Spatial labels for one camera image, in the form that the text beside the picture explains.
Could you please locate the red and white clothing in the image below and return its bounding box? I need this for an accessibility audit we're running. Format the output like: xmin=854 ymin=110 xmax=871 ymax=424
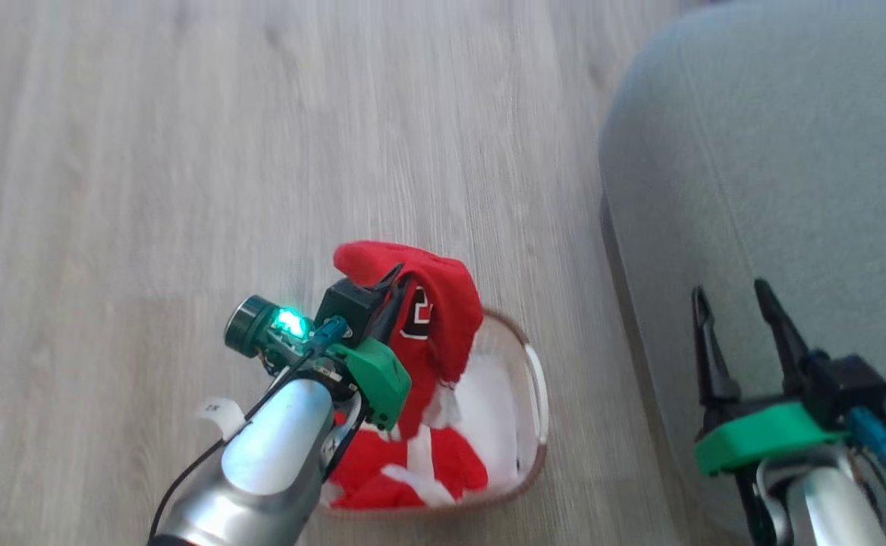
xmin=325 ymin=240 xmax=490 ymax=511

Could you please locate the grey fabric sofa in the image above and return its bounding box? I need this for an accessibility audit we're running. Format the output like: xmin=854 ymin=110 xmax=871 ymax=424
xmin=598 ymin=0 xmax=886 ymax=546

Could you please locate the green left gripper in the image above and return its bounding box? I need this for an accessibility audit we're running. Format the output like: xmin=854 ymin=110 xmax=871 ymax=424
xmin=347 ymin=263 xmax=417 ymax=432

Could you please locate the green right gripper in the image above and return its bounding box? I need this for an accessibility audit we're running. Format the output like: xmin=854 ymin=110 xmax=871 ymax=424
xmin=690 ymin=278 xmax=850 ymax=478

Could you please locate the white cable label tag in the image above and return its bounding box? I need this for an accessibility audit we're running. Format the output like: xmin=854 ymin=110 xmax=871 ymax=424
xmin=200 ymin=397 xmax=247 ymax=441

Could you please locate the cream basket with brown rim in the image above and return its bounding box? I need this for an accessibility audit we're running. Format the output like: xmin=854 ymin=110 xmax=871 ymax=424
xmin=319 ymin=306 xmax=551 ymax=519

